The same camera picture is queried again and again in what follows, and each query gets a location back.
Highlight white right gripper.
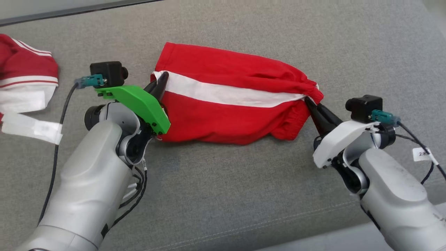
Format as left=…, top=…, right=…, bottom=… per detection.
left=304, top=97, right=380, bottom=169

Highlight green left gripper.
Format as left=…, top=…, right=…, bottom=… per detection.
left=94, top=71, right=171, bottom=135

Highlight red shorts with white stripe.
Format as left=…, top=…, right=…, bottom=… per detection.
left=151, top=42, right=324, bottom=145

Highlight red and white jersey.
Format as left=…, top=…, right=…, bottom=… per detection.
left=0, top=34, right=64, bottom=145

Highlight right camera cable teal connector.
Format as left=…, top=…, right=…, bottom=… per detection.
left=370, top=109, right=446, bottom=182

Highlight camera cable teal connector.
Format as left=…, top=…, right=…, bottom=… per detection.
left=37, top=74, right=106, bottom=225
left=370, top=109, right=446, bottom=182

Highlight left camera cable teal connector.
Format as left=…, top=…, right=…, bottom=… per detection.
left=37, top=74, right=106, bottom=225

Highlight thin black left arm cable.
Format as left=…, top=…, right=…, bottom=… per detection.
left=101, top=159, right=148, bottom=239

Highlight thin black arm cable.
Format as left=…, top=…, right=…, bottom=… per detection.
left=394, top=134, right=436, bottom=185
left=101, top=159, right=148, bottom=239

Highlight white paper cable tag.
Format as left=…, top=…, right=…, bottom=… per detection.
left=412, top=147, right=439, bottom=165

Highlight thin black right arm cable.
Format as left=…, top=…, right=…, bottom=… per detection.
left=394, top=134, right=436, bottom=185

